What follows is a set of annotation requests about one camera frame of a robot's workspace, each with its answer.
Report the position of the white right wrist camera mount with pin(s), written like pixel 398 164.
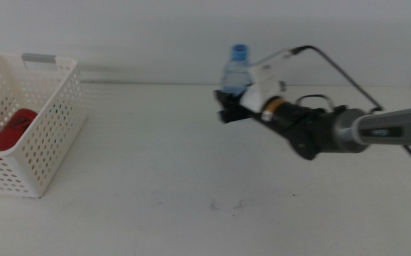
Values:
pixel 266 81

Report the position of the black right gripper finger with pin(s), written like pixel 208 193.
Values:
pixel 227 97
pixel 232 115

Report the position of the red can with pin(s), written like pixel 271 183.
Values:
pixel 11 131

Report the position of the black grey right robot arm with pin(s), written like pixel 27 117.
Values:
pixel 387 131

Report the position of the small water bottle blue cap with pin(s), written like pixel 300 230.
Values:
pixel 235 74

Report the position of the white perforated plastic basket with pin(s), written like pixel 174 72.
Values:
pixel 54 121

